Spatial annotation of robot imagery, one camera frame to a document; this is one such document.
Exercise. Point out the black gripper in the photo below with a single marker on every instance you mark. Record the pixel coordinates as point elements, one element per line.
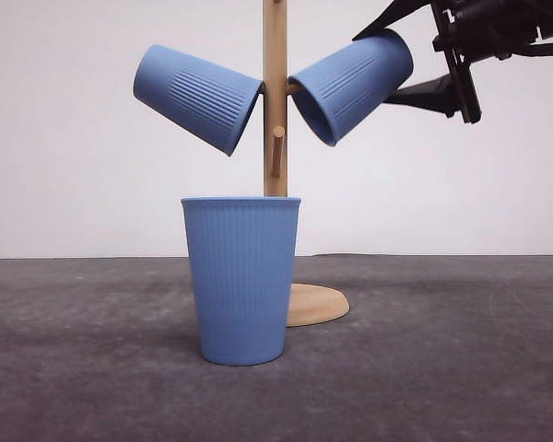
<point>468,31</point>

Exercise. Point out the blue ribbed cup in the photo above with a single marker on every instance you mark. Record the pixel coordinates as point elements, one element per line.
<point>243,255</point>
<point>208,101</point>
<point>341,93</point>

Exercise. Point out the wooden mug tree stand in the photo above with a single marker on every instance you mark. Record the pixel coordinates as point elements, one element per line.
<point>314,304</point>

